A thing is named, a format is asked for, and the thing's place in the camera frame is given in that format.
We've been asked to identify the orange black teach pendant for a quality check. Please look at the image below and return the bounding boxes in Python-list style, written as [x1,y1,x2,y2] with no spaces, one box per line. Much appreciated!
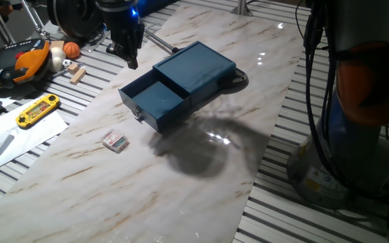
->
[0,38,52,91]

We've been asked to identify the white ball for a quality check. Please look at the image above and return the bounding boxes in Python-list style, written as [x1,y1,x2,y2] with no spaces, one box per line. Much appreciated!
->
[47,46,67,74]

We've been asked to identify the grey metal tripod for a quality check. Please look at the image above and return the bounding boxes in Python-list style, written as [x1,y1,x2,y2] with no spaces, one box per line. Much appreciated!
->
[0,0,52,47]

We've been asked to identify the grey metal rod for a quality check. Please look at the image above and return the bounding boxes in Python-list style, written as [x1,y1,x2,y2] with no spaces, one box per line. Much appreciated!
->
[142,22,181,55]

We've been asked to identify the orange mini basketball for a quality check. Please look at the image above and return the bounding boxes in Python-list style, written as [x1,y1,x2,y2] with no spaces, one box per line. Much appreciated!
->
[62,41,81,59]

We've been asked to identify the blue sliding drawer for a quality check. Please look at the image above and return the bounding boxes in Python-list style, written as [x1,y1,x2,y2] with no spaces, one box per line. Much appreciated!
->
[118,69,192,133]

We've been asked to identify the white marble pattern mat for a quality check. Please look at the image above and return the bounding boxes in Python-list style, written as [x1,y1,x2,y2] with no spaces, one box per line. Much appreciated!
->
[0,3,305,243]

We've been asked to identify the yellow handheld game console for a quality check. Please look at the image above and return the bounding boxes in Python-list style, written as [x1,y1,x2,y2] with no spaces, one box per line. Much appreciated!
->
[15,94,61,130]

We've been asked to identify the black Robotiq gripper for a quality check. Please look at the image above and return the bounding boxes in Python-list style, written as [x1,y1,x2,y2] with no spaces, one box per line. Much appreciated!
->
[95,0,146,70]

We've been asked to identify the aluminium frame post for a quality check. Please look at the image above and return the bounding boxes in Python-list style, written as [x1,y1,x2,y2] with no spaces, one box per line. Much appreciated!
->
[230,0,253,17]

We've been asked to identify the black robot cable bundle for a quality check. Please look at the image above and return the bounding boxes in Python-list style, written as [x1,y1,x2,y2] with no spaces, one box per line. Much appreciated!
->
[295,0,342,183]

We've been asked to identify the blue drawer box housing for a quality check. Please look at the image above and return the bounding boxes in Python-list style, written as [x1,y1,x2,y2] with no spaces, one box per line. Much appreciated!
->
[152,40,238,108]

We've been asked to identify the bare person hand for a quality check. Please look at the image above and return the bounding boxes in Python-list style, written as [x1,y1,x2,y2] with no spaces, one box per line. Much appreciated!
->
[0,2,14,18]

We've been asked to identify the long wooden block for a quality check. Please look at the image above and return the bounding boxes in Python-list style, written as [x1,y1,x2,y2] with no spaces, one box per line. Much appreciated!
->
[69,67,87,85]

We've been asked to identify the plain white paper sheet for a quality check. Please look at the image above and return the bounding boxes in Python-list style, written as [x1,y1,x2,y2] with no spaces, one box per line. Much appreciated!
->
[0,97,70,178]

